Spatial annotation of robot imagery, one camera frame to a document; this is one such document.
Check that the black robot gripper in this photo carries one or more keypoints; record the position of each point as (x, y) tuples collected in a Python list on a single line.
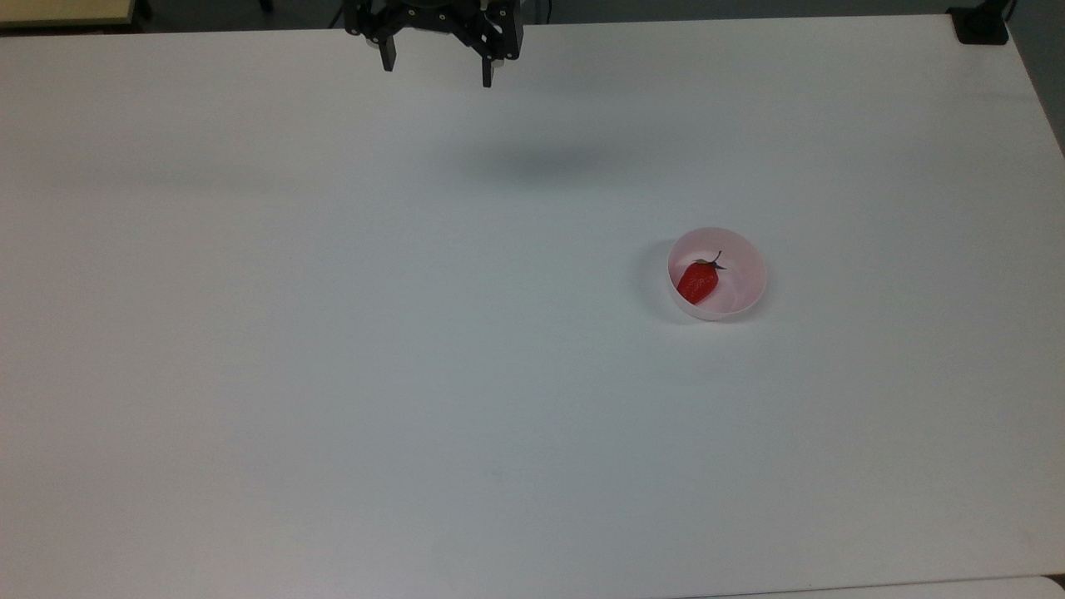
[(433, 10)]

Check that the red strawberry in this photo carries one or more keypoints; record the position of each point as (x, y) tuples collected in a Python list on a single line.
[(697, 283)]

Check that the pink plastic bowl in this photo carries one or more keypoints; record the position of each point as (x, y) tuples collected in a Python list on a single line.
[(740, 279)]

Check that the beige side table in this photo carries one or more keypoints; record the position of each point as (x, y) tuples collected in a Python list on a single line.
[(62, 10)]

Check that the black pole with clamp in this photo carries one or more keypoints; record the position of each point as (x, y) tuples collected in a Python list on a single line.
[(980, 25)]

